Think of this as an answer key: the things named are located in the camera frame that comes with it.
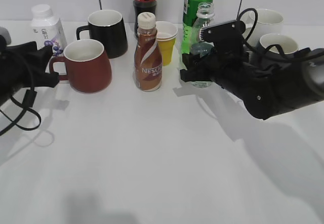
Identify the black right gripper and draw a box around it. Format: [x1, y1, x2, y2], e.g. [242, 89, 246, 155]
[180, 48, 280, 120]

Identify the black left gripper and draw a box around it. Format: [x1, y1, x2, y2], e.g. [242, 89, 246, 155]
[1, 41, 60, 105]

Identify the red ceramic mug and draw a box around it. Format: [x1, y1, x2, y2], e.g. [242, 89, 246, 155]
[49, 39, 112, 93]

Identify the clear water bottle green label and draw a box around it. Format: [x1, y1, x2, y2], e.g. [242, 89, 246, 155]
[189, 2, 216, 88]

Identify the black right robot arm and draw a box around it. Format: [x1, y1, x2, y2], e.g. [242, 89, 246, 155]
[180, 49, 323, 120]

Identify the black ceramic mug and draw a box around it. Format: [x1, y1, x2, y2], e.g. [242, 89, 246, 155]
[76, 10, 128, 59]

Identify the white ceramic mug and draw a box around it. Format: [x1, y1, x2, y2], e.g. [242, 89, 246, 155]
[242, 9, 284, 47]

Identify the dark grey ceramic mug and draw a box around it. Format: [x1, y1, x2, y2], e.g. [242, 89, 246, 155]
[256, 33, 299, 55]

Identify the yellow paper cup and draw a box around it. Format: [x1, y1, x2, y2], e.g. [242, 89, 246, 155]
[157, 37, 176, 66]

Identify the white yogurt drink bottle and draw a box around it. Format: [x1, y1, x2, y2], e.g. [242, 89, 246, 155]
[31, 4, 67, 57]

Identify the white paper cup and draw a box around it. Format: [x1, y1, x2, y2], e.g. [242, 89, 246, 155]
[156, 21, 178, 41]

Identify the brown Nescafe coffee bottle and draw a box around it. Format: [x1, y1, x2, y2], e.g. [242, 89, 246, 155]
[134, 12, 163, 92]

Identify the green soda bottle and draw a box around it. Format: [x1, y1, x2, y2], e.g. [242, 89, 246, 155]
[181, 0, 213, 54]

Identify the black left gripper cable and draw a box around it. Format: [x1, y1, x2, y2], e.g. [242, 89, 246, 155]
[0, 52, 42, 137]

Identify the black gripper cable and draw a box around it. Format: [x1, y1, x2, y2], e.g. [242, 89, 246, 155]
[236, 8, 312, 63]
[0, 52, 42, 137]

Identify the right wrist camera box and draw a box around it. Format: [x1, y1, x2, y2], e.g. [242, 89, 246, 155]
[198, 20, 246, 55]

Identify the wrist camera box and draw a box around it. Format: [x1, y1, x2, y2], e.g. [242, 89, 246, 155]
[198, 20, 246, 55]
[0, 27, 12, 51]

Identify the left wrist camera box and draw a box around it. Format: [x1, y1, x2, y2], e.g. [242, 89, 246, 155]
[0, 27, 12, 51]

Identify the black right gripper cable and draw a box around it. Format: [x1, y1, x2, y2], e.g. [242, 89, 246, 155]
[236, 8, 312, 63]

